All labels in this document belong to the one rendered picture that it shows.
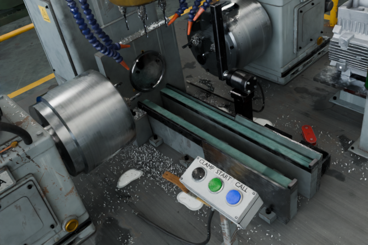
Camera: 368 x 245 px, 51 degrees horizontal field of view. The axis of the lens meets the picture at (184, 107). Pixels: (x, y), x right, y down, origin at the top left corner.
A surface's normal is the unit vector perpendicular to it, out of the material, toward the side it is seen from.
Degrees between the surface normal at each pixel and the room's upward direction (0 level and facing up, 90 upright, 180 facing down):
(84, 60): 90
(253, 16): 51
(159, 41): 90
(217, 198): 21
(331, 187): 0
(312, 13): 90
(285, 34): 90
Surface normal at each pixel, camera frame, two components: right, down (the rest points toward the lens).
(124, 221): -0.15, -0.79
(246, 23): 0.42, -0.23
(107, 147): 0.69, 0.48
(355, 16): -0.72, 0.50
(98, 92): 0.22, -0.49
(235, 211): -0.40, -0.57
